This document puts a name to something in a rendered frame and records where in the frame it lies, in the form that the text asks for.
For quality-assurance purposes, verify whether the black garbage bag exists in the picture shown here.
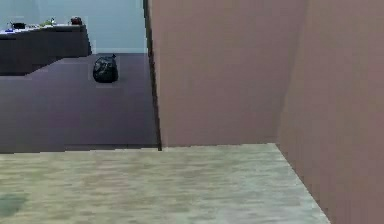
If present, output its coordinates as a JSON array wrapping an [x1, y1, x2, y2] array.
[[92, 53, 120, 84]]

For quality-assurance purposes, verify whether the dark grey kitchen counter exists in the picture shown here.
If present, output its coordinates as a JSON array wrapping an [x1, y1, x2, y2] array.
[[0, 24, 93, 77]]

